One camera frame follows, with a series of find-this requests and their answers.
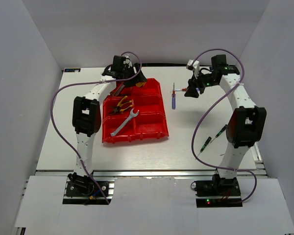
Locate blue corner label sticker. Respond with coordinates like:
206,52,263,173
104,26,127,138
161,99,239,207
64,68,81,72

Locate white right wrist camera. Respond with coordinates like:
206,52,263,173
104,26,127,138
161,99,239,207
186,60,200,78

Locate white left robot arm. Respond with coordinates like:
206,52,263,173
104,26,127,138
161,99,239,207
72,52,147,177

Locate silver open-end wrench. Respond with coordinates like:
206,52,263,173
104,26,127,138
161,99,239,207
110,108,139,137

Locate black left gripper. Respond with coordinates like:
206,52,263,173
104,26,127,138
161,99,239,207
121,63,147,88

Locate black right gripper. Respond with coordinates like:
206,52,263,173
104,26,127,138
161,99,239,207
184,70,218,98

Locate red black utility knife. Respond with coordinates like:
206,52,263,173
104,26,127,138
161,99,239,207
110,82,124,96

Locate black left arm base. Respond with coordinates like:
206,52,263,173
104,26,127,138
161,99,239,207
62,173,112,206

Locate aluminium table frame rail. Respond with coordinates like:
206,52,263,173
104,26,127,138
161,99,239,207
35,168,268,177

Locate green black precision screwdriver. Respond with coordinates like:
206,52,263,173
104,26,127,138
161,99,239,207
211,124,227,142
196,137,212,160

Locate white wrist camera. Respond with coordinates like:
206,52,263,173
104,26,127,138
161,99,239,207
125,55,132,68
186,60,200,78

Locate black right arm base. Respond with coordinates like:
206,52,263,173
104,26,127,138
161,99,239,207
191,175,243,208

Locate yellow handled pliers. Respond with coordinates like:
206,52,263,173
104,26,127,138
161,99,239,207
116,100,133,114
110,95,128,115

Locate red six-compartment organizer tray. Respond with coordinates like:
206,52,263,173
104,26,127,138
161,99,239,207
102,78,169,143

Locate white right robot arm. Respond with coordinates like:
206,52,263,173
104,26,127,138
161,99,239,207
184,54,267,195

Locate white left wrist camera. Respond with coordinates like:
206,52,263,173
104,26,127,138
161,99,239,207
125,55,132,68

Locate blue red handled screwdriver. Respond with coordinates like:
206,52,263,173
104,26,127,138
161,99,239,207
174,88,187,92

